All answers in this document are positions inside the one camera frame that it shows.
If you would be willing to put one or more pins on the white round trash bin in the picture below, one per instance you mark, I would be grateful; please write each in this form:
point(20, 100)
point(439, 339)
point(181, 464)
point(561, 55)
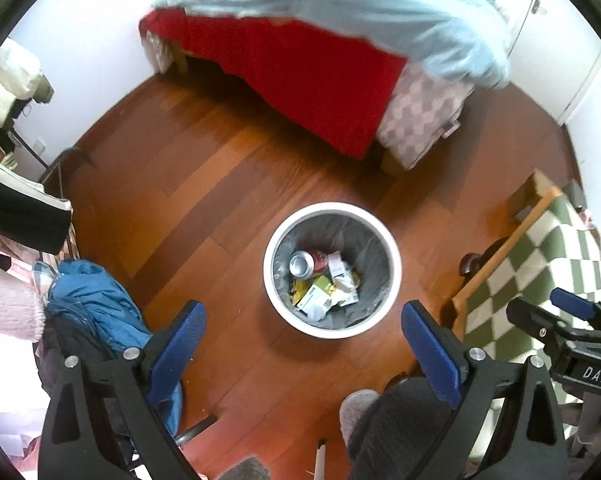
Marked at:
point(332, 270)

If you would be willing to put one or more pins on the black chair frame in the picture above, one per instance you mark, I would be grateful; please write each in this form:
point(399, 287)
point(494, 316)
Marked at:
point(73, 154)

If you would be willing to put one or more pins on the brown cardboard box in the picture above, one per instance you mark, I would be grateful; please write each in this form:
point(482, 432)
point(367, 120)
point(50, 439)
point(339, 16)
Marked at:
point(522, 202)

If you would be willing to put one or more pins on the checkered pink grey mattress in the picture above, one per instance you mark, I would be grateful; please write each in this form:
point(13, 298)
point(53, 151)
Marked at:
point(421, 111)

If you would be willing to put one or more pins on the grey fuzzy left slipper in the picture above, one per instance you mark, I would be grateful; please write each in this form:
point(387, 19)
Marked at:
point(248, 469)

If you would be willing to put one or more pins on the yellow snack wrapper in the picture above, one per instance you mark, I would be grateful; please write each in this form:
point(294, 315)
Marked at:
point(299, 290)

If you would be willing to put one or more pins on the green white cardboard box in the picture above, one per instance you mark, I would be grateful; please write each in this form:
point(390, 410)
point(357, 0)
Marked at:
point(317, 301)

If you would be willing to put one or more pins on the red bed sheet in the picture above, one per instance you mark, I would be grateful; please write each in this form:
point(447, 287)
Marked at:
point(334, 86)

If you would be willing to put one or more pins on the wooden bed frame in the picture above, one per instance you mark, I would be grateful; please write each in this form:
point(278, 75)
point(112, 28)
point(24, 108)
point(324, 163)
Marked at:
point(181, 61)

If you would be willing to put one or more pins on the dark trouser leg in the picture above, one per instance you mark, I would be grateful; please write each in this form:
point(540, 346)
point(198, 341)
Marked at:
point(396, 432)

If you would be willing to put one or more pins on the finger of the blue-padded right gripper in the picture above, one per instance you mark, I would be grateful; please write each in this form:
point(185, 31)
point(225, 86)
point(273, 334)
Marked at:
point(572, 304)

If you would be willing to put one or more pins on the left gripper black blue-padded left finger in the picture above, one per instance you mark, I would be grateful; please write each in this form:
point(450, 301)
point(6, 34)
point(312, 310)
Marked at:
point(78, 440)

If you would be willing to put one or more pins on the red blue printed packet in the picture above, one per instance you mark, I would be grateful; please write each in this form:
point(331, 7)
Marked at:
point(345, 281)

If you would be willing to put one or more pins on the grey bin liner bag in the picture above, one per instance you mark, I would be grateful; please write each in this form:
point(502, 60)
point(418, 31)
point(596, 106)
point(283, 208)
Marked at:
point(364, 243)

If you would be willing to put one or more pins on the grey fuzzy right slipper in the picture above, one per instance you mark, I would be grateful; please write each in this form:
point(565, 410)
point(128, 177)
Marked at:
point(352, 408)

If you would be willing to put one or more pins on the red cola can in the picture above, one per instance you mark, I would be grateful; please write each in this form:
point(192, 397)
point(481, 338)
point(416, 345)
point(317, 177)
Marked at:
point(304, 265)

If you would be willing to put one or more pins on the blue jacket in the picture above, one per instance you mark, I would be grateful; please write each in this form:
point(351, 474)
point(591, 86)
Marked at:
point(89, 315)

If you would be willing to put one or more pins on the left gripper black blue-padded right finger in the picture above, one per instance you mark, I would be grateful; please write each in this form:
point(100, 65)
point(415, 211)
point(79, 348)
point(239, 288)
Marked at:
point(528, 440)

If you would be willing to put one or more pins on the white green jacket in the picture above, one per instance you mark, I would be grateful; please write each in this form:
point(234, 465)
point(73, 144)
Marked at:
point(21, 78)

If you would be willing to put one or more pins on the green white checkered tablecloth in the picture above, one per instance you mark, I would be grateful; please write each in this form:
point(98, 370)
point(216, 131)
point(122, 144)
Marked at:
point(551, 248)

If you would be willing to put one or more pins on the pink fuzzy garment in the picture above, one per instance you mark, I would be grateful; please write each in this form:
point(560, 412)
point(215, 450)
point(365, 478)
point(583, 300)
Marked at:
point(21, 309)

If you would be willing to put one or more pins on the black white cloth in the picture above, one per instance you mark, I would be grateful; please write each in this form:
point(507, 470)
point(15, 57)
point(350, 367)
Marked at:
point(30, 216)

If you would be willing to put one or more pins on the light blue duvet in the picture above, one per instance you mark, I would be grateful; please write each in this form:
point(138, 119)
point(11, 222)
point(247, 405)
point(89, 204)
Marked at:
point(456, 40)

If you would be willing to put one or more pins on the grey fuzzy slipper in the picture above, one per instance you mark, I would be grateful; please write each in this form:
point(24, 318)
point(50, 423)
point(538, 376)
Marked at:
point(248, 469)
point(352, 408)

